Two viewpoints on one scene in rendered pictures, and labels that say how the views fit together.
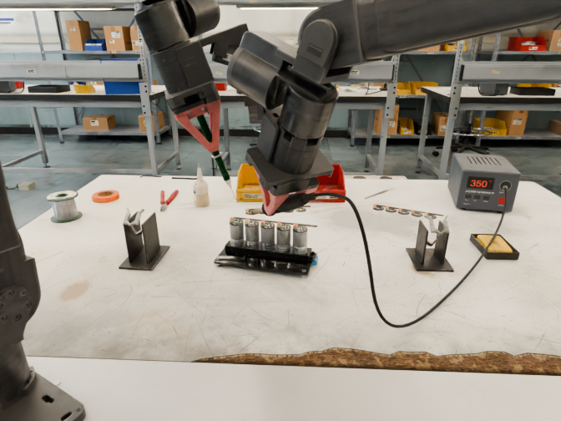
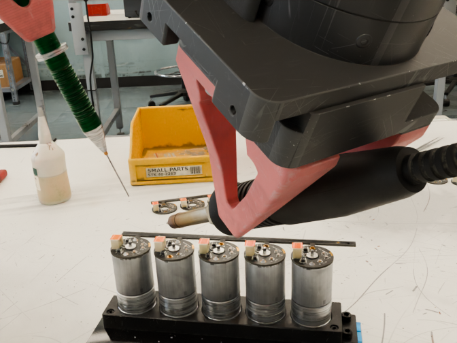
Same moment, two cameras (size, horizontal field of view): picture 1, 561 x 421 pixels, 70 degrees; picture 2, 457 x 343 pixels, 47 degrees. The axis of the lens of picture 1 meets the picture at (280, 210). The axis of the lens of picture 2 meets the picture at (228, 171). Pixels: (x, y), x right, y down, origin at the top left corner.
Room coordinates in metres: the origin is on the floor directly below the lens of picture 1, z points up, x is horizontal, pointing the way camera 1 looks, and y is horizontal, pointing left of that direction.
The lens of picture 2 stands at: (0.33, 0.03, 0.97)
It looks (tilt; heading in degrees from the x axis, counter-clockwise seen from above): 21 degrees down; 356
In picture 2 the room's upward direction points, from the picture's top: 3 degrees counter-clockwise
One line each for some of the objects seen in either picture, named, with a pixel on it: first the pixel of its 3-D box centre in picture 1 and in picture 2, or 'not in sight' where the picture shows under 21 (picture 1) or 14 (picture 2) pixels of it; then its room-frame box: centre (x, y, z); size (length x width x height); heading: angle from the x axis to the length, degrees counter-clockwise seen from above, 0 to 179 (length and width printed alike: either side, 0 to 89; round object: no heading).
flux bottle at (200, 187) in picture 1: (200, 184); (47, 154); (0.86, 0.18, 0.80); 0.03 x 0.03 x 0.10
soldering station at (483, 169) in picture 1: (480, 181); not in sight; (0.88, -0.47, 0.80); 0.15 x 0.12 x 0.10; 166
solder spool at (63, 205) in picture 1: (64, 205); not in sight; (0.79, 0.46, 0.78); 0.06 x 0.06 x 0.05
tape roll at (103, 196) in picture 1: (105, 195); not in sight; (0.90, 0.42, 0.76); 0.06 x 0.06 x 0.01
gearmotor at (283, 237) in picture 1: (283, 240); (265, 288); (0.61, -0.01, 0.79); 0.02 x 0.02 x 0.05
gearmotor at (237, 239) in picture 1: (237, 235); (134, 280); (0.63, 0.08, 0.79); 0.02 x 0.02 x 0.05
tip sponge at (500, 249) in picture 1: (493, 246); not in sight; (0.64, -0.39, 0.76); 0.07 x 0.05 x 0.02; 178
